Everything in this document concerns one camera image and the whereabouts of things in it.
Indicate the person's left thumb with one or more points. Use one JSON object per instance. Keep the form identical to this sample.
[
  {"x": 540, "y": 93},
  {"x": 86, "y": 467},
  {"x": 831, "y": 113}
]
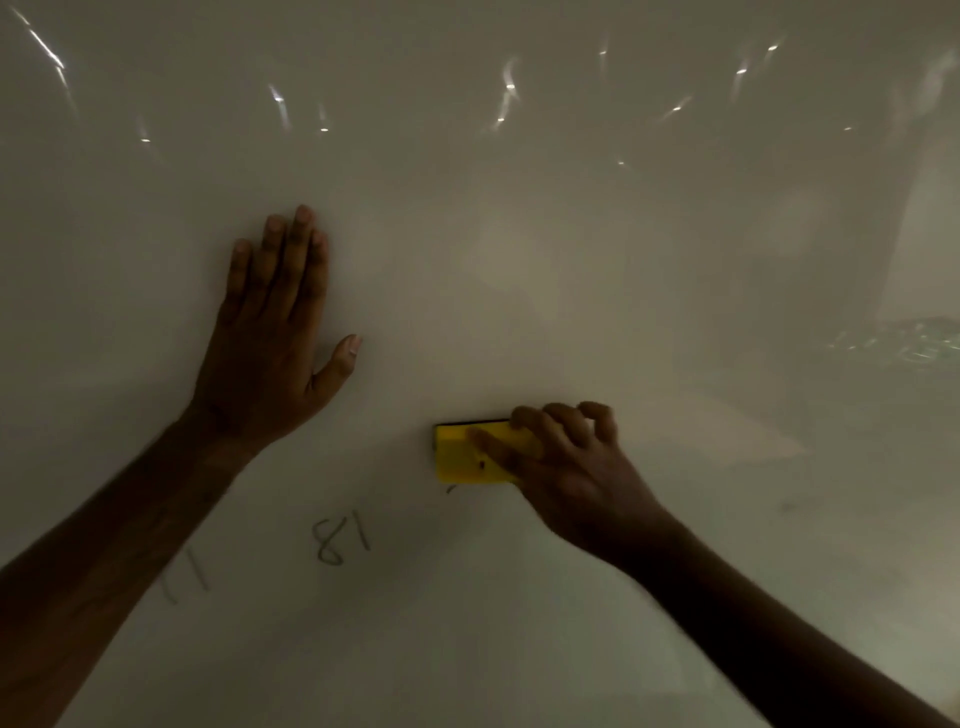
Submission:
[{"x": 339, "y": 364}]

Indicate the person's left little finger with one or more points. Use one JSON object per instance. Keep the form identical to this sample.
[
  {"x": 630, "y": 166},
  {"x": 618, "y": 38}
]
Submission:
[{"x": 236, "y": 277}]

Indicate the person's left forearm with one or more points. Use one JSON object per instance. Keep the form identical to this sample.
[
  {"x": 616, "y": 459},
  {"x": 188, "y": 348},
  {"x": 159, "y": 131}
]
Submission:
[{"x": 112, "y": 555}]

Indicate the person's right thumb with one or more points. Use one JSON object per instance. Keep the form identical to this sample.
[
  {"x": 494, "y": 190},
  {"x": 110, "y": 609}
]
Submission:
[{"x": 496, "y": 454}]

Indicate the person's left hand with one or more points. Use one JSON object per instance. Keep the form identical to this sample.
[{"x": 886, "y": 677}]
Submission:
[{"x": 262, "y": 367}]

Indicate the person's right middle finger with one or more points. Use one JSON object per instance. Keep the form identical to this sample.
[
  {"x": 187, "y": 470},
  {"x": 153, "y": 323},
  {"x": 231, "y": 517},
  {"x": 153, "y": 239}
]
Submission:
[{"x": 574, "y": 421}]

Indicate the white whiteboard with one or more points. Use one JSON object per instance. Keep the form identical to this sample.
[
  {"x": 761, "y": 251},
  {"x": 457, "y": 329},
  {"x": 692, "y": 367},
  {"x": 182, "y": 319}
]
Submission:
[{"x": 540, "y": 247}]

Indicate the person's left middle finger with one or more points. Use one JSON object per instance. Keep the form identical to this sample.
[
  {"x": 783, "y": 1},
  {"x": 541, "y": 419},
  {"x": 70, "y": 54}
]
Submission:
[{"x": 295, "y": 259}]

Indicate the person's right hand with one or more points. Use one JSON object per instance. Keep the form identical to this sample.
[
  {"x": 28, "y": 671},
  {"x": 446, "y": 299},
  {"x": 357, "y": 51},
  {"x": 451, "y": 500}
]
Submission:
[{"x": 585, "y": 487}]

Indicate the yellow whiteboard eraser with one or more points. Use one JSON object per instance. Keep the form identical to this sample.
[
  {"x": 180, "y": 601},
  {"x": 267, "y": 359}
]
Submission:
[{"x": 456, "y": 454}]

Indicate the person's right forearm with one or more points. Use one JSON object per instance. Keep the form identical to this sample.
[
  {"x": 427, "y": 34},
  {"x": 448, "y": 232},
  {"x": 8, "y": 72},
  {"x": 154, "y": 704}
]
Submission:
[{"x": 772, "y": 645}]

